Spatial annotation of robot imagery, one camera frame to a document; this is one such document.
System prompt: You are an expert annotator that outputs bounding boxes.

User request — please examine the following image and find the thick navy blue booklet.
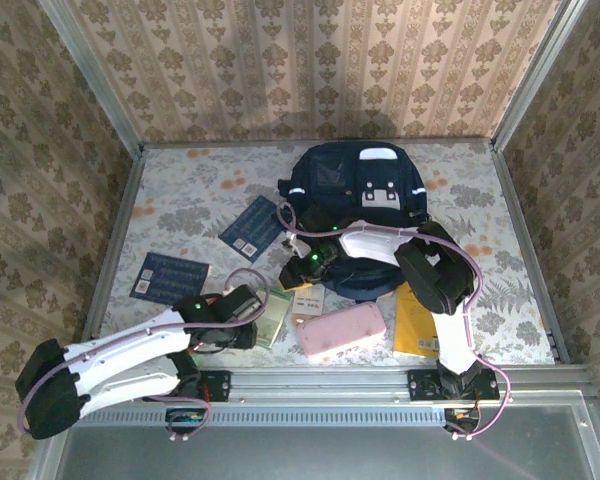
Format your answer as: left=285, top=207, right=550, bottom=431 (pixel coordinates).
left=129, top=252, right=211, bottom=304

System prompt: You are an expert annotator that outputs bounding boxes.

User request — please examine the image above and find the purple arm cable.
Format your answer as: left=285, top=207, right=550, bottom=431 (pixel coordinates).
left=277, top=202, right=511, bottom=442
left=18, top=268, right=271, bottom=442

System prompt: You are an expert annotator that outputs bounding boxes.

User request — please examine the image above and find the yellow paperback book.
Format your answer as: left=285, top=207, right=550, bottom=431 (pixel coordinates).
left=392, top=282, right=441, bottom=359

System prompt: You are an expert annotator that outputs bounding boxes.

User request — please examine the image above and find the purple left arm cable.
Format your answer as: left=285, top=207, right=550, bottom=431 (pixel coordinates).
left=18, top=268, right=271, bottom=442

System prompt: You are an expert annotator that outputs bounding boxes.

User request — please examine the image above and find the wide aluminium extrusion rail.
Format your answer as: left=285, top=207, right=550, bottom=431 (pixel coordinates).
left=54, top=364, right=599, bottom=406

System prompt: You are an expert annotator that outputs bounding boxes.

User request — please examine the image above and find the aluminium frame post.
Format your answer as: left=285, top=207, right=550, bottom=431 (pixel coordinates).
left=488, top=0, right=597, bottom=151
left=37, top=0, right=146, bottom=154

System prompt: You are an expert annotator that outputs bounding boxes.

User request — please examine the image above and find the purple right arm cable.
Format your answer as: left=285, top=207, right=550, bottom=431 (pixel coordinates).
left=277, top=202, right=511, bottom=442

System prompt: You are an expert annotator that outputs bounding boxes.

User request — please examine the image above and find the white card with red print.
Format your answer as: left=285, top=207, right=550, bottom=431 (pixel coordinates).
left=292, top=292, right=326, bottom=316

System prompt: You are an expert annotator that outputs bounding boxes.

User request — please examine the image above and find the black electronics box with wires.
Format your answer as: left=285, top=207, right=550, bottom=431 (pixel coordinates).
left=164, top=406, right=205, bottom=435
left=443, top=407, right=482, bottom=435

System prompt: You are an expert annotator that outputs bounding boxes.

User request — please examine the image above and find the pink pencil case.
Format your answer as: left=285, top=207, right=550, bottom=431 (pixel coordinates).
left=298, top=302, right=385, bottom=357

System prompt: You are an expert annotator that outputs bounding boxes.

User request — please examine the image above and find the thin aluminium table edge rail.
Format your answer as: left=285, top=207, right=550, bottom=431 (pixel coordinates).
left=79, top=147, right=147, bottom=369
left=489, top=144, right=571, bottom=366
left=140, top=138, right=496, bottom=150

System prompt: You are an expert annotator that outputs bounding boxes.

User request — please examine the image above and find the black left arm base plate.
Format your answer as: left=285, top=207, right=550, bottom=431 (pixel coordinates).
left=179, top=369, right=232, bottom=404

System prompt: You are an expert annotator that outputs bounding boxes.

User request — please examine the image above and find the green card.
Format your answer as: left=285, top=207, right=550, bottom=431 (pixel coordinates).
left=252, top=287, right=287, bottom=349

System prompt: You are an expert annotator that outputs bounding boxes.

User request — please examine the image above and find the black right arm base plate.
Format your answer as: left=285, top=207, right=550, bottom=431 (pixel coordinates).
left=407, top=368, right=501, bottom=402

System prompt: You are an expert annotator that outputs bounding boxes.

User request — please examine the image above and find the thin navy blue booklet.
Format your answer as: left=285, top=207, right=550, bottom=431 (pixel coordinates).
left=217, top=195, right=286, bottom=264

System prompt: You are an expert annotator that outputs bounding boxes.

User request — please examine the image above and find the navy blue school backpack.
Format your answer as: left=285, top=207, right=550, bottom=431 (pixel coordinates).
left=277, top=141, right=430, bottom=302

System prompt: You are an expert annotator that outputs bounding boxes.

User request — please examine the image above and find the grey slotted cable duct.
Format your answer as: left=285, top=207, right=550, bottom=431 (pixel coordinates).
left=72, top=405, right=449, bottom=426

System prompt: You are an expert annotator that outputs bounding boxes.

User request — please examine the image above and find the floral patterned tablecloth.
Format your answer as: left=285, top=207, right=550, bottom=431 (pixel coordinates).
left=90, top=142, right=556, bottom=369

